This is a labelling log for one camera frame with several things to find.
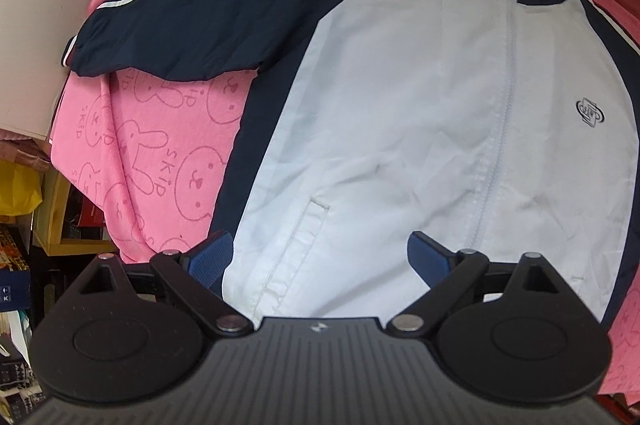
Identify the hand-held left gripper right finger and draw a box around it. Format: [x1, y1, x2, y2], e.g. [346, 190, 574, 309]
[387, 231, 581, 337]

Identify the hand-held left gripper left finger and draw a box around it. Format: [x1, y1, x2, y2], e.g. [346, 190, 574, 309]
[60, 230, 254, 339]

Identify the yellow plastic bag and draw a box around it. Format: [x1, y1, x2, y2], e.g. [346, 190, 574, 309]
[0, 159, 44, 217]

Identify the white and navy zip jacket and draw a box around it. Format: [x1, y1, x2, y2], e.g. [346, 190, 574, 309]
[61, 0, 640, 332]

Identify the yellow wooden shelf frame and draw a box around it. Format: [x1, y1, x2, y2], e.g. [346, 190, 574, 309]
[31, 172, 122, 257]

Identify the pink bunny print blanket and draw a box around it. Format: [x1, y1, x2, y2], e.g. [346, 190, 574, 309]
[47, 0, 640, 425]

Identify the dark blue printed box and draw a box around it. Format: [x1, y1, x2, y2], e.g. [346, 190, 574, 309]
[0, 269, 32, 312]

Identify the white cabinet panel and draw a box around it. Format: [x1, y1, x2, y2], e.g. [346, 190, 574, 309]
[0, 0, 118, 140]

